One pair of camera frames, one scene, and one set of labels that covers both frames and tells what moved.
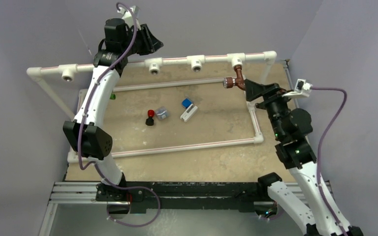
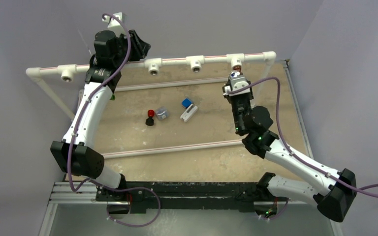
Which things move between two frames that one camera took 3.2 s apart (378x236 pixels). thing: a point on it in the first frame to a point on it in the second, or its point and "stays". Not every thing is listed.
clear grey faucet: (161, 113) stays
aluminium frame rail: (71, 192) stays
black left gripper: (150, 44) to (140, 48)
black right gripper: (269, 93) to (230, 98)
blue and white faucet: (190, 110) stays
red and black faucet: (149, 121) stays
